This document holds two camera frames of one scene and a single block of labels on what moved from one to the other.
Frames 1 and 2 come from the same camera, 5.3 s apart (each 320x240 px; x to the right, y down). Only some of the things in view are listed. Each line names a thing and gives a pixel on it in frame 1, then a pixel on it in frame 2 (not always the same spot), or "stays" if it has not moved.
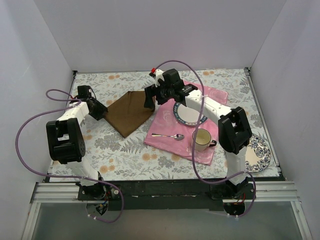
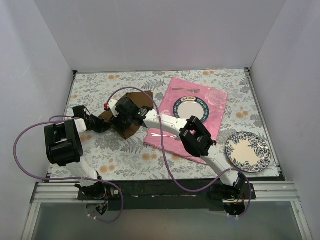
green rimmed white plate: (187, 116) stays
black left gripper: (98, 110) → (100, 124)
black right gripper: (155, 92) → (119, 122)
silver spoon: (177, 136) stays
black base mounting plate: (167, 195) stays
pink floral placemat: (166, 133) stays
